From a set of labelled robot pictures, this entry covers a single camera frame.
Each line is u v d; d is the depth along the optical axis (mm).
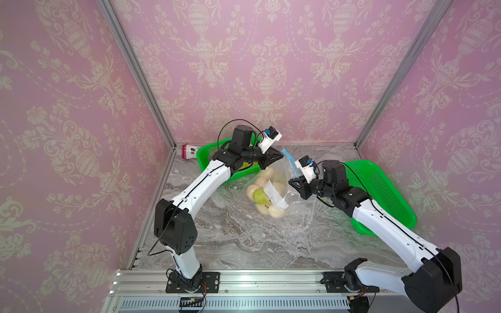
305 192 673
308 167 670
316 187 657
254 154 663
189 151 1093
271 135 648
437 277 383
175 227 444
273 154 677
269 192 782
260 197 828
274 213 821
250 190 880
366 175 1051
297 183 708
